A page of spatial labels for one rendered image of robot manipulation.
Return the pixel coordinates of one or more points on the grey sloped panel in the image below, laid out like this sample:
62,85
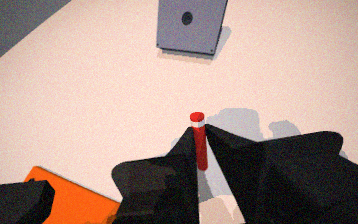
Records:
190,26

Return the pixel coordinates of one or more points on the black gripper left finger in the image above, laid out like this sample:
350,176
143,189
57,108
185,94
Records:
177,169

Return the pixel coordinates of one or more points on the red peg with grey band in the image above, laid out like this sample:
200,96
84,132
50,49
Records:
197,121

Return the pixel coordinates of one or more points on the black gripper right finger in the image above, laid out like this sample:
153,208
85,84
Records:
245,164

